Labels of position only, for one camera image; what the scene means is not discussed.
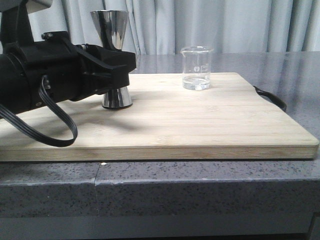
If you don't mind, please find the steel double jigger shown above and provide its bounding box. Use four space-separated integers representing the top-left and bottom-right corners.
90 10 132 110

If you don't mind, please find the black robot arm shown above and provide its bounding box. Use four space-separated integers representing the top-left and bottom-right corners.
0 0 136 114

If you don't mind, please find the clear glass beaker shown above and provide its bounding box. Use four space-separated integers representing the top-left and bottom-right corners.
180 46 213 91

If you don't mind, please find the wooden cutting board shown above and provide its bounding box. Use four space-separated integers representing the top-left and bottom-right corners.
0 73 319 162

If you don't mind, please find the black board handle strap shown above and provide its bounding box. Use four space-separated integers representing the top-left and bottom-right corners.
252 85 288 113

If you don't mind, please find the grey curtain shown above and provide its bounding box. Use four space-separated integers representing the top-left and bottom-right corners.
29 0 320 55

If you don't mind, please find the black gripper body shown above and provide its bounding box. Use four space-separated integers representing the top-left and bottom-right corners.
14 31 113 102

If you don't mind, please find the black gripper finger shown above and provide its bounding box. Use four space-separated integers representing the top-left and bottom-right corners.
83 63 129 94
74 44 137 74

